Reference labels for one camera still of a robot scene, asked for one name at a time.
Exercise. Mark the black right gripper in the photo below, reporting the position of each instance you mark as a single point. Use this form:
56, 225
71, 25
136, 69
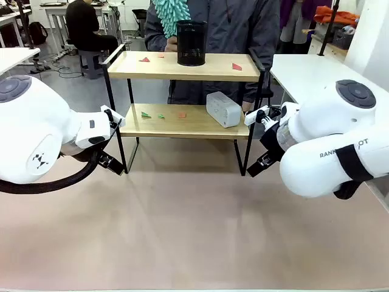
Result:
273, 140

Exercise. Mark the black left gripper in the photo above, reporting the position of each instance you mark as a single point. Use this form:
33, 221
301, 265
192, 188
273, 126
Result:
96, 155

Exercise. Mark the white power strip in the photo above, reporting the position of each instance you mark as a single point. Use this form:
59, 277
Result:
223, 109

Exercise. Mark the large red paper scrap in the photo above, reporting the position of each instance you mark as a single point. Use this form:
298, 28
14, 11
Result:
237, 66

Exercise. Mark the red and green paper scrap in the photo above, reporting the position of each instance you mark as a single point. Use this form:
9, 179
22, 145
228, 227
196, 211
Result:
145, 59

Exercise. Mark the teal chenille duster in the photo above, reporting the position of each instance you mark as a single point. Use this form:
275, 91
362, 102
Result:
171, 15

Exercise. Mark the person's right forearm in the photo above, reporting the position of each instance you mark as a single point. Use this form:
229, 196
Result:
155, 38

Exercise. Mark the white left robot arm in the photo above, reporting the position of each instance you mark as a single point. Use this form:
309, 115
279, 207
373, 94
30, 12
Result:
33, 121

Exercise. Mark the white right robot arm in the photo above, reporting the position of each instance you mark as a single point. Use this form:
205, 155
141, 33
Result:
328, 130

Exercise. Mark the person's left forearm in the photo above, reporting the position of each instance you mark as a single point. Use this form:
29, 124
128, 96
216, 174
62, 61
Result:
253, 88

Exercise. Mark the person's left hand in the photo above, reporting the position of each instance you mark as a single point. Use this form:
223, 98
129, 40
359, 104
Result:
246, 107

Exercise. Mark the person's right hand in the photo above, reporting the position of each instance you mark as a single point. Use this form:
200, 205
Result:
172, 45

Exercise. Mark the large white side table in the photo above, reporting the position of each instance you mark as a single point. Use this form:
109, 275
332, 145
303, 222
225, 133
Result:
301, 74

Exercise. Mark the grey plastic stool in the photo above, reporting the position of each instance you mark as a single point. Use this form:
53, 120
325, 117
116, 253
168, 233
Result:
91, 62

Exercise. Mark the wooden background desk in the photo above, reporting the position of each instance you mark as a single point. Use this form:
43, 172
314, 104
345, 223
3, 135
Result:
331, 48

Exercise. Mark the black mesh pen holder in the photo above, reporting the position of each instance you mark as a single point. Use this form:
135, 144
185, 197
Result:
191, 42

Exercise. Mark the standing person grey jacket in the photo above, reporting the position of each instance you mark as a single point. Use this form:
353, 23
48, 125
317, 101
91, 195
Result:
231, 27

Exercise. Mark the seated person in black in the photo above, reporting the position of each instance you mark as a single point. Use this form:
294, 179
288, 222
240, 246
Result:
83, 24

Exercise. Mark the small white side table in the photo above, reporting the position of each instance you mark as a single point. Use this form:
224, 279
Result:
15, 59

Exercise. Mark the black background stool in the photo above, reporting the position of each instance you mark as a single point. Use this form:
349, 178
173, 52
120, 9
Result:
140, 21

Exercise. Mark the black backpack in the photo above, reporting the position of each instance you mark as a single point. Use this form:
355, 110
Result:
38, 33

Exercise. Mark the dark plastic crate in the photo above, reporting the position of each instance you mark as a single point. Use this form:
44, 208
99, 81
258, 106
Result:
343, 38

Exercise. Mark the purple hanging clothing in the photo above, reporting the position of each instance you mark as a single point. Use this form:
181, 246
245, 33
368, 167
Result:
301, 12

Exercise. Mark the white background desk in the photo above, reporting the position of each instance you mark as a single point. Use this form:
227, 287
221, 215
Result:
57, 12

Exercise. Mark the orange cloth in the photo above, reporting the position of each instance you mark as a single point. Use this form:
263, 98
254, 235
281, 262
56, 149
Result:
334, 15

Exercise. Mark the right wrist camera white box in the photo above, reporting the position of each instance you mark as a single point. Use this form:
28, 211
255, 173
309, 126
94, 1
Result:
253, 116

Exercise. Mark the two-tier wooden black-frame shelf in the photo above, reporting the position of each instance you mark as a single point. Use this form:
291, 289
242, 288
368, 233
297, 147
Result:
182, 71

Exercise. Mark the black camera stand pole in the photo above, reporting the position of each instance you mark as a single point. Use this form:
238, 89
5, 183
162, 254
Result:
26, 24
329, 27

